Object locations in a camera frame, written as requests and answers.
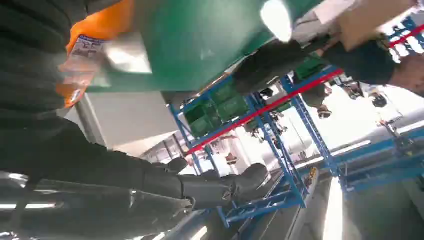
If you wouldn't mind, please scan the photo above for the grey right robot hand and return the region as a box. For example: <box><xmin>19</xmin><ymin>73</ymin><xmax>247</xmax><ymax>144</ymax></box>
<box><xmin>0</xmin><ymin>116</ymin><xmax>270</xmax><ymax>240</ymax></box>

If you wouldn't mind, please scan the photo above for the green plastic crate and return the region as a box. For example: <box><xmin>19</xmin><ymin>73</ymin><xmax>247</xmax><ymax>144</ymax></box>
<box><xmin>183</xmin><ymin>101</ymin><xmax>220</xmax><ymax>139</ymax></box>
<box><xmin>209</xmin><ymin>82</ymin><xmax>250</xmax><ymax>123</ymax></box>

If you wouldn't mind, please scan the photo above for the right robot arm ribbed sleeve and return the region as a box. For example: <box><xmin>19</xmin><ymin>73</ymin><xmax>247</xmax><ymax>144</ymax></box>
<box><xmin>0</xmin><ymin>0</ymin><xmax>88</xmax><ymax>124</ymax></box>

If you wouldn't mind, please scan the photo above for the green table mat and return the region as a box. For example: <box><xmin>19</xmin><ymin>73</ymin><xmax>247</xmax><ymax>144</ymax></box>
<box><xmin>85</xmin><ymin>0</ymin><xmax>324</xmax><ymax>94</ymax></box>

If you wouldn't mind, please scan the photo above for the blue metal shelf rack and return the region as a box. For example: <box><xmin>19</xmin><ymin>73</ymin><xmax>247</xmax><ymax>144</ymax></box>
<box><xmin>331</xmin><ymin>125</ymin><xmax>424</xmax><ymax>200</ymax></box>
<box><xmin>167</xmin><ymin>64</ymin><xmax>346</xmax><ymax>230</ymax></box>

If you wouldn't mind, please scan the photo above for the person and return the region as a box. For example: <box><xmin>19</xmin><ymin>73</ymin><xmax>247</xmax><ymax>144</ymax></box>
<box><xmin>231</xmin><ymin>33</ymin><xmax>424</xmax><ymax>98</ymax></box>

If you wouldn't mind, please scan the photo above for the brown cardboard box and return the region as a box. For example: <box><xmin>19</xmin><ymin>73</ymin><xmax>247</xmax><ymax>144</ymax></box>
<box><xmin>336</xmin><ymin>0</ymin><xmax>417</xmax><ymax>52</ymax></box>

